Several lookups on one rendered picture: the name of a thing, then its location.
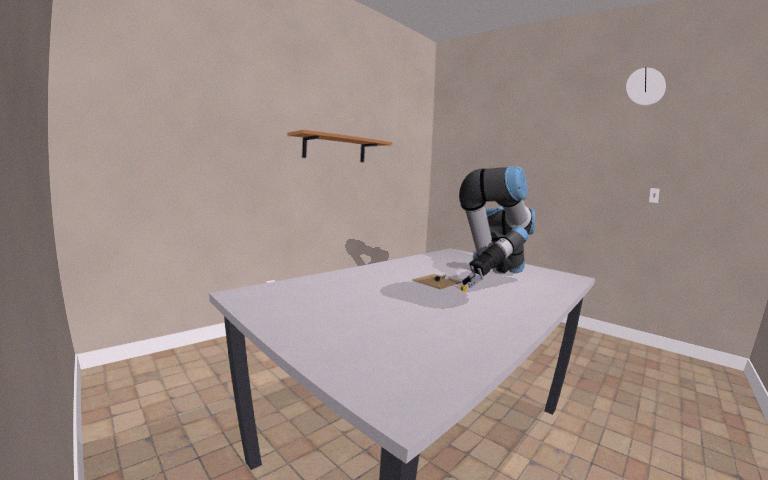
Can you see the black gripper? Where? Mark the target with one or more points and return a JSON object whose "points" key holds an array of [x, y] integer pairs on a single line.
{"points": [[494, 256]]}

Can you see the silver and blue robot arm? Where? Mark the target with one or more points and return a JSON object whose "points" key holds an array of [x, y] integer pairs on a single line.
{"points": [[507, 186]]}

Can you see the brown square mat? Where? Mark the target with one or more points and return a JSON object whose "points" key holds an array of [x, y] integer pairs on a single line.
{"points": [[443, 283]]}

